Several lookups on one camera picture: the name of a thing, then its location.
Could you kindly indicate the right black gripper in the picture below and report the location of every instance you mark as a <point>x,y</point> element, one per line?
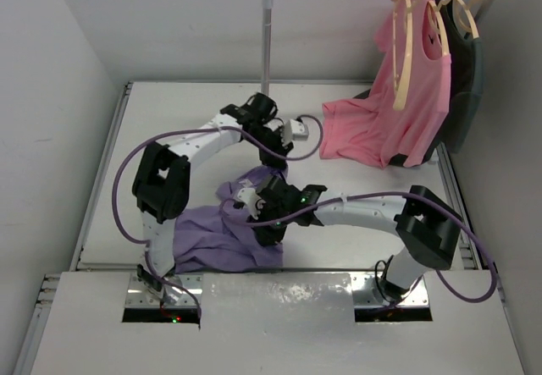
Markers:
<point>267,235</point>

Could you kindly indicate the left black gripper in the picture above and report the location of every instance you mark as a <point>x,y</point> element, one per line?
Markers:
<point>269,160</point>

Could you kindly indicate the purple t shirt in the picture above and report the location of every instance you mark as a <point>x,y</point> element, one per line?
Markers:
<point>204,241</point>

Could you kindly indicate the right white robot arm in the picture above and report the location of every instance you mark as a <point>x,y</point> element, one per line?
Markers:
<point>427,227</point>

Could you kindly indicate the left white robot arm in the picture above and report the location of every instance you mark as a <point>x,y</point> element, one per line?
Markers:
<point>162,181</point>

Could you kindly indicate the pink t shirt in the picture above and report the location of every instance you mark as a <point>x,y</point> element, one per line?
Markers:
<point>368,130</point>

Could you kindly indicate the beige hanger in pink shirt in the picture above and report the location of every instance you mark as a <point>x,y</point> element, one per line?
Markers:
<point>437,23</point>

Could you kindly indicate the dark grey t shirt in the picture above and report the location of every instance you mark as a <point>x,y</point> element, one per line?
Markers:
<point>466,86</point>

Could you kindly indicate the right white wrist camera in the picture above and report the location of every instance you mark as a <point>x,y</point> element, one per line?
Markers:
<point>251,200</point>

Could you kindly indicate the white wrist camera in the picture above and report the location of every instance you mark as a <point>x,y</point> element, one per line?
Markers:
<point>251,200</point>
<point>294,130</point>

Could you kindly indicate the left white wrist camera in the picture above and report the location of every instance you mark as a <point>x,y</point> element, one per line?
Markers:
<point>294,130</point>

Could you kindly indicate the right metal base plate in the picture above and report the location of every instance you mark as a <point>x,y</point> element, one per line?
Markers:
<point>370,291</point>

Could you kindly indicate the metal base plate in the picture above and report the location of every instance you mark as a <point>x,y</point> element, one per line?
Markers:
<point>370,291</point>
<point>140,296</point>

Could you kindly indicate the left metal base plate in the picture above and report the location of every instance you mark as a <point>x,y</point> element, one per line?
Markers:
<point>140,296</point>

